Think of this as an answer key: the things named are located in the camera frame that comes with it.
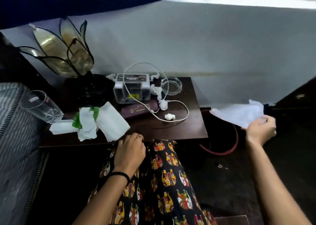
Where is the person's left hand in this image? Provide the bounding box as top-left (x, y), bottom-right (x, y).
top-left (114, 133), bottom-right (146, 176)

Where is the person's right hand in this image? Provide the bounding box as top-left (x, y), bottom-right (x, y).
top-left (243, 115), bottom-right (277, 146)

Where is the white cloth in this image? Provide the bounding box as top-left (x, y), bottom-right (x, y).
top-left (210, 99), bottom-right (265, 129)

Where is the person's right forearm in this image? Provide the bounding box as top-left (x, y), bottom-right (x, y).
top-left (246, 141), bottom-right (313, 225)

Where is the person's left forearm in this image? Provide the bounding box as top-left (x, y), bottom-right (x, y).
top-left (72, 169), bottom-right (131, 225)

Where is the folded white napkin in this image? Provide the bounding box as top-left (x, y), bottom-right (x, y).
top-left (95, 102), bottom-right (131, 142)

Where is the maroon case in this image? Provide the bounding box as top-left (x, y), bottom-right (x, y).
top-left (120, 100), bottom-right (159, 119)

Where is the dark wooden furniture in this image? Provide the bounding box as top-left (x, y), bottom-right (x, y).
top-left (263, 76), bottom-right (316, 144)

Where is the black wristband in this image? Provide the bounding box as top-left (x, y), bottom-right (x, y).
top-left (108, 172), bottom-right (131, 185)

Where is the dark wooden nightstand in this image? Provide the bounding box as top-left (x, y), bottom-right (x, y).
top-left (39, 77), bottom-right (209, 148)

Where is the crumpled white and green napkin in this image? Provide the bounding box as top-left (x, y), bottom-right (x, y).
top-left (72, 106), bottom-right (100, 142)

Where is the white box device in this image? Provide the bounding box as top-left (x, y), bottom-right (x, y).
top-left (113, 73), bottom-right (151, 104)

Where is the black patterned dress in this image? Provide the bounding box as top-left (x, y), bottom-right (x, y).
top-left (87, 140), bottom-right (218, 225)

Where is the clear glass ashtray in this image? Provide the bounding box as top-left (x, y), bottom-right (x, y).
top-left (160, 77), bottom-right (183, 95)

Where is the flat white napkin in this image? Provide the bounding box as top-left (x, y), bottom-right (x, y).
top-left (49, 120), bottom-right (78, 135)

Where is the clear drinking glass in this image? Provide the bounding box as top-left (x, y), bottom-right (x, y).
top-left (19, 90), bottom-right (64, 124)

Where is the lotus shaped glass lamp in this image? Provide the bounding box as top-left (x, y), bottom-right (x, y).
top-left (19, 16), bottom-right (114, 107)

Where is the grey striped mattress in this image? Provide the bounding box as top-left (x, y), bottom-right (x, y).
top-left (0, 82), bottom-right (49, 225)

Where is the dark blue curtain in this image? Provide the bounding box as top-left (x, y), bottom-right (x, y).
top-left (0, 0), bottom-right (195, 30)

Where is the white cable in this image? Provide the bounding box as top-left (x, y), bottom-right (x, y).
top-left (123, 62), bottom-right (189, 123)

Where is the red hose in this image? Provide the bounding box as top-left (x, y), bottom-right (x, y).
top-left (199, 108), bottom-right (239, 156)

